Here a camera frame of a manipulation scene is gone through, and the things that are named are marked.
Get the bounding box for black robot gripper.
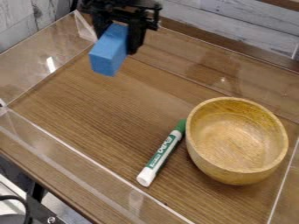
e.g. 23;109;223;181
80;0;163;54

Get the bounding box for green and white marker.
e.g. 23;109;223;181
136;119;187;187

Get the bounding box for blue rectangular block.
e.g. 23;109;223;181
88;24;128;76

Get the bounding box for black cable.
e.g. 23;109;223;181
0;194;34;224

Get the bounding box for brown wooden bowl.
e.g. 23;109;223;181
186;97;288;186

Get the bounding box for black table leg bracket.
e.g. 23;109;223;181
26;183;66;224

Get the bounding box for clear acrylic tray walls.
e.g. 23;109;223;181
0;13;299;224

